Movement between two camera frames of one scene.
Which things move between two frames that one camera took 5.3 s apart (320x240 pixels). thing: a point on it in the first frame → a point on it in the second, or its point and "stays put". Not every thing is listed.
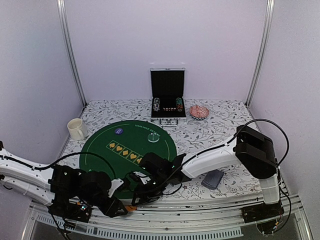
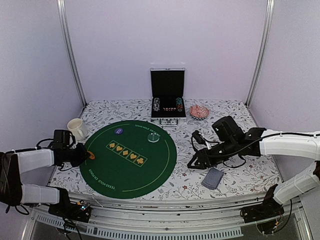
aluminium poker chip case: (167, 86) stays put
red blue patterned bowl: (198, 112) stays put
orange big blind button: (131, 208) → (92, 156)
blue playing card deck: (212, 178) stays put
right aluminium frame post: (268, 29) stays put
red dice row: (167, 109) stays put
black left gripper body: (83, 195) → (75, 157)
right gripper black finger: (142, 198) → (198, 161)
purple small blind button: (119, 131) stays put
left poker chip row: (156, 104) stays put
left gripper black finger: (114, 207) → (86, 154)
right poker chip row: (179, 104) stays put
